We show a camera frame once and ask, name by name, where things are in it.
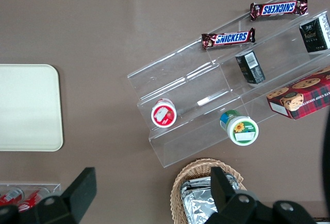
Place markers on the red tartan cookie box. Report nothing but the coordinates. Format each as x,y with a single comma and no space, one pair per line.
304,97

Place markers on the clear acrylic stepped shelf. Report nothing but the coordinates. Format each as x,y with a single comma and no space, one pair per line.
180,79

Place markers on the silver foil packet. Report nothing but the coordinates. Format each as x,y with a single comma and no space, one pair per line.
198,206

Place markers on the light wicker basket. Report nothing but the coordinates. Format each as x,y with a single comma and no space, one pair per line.
178,190

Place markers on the green lid yogurt cup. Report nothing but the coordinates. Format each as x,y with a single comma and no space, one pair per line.
243,131

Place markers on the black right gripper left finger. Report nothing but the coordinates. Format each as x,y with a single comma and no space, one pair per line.
77,198

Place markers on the red lid yogurt cup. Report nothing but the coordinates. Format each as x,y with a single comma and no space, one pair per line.
163,114

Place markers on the red cola bottle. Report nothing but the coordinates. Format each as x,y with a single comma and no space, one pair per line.
31,199
10,195

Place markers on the small black carton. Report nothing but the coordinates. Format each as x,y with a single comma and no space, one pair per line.
314,36
251,69

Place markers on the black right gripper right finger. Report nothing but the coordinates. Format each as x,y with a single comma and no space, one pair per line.
232,206

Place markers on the clear acrylic bottle rack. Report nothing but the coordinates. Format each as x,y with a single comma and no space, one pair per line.
55,186

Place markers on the Snickers chocolate bar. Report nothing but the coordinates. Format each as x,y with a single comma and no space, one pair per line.
278,9
229,38

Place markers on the beige plastic tray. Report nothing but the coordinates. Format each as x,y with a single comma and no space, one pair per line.
25,105

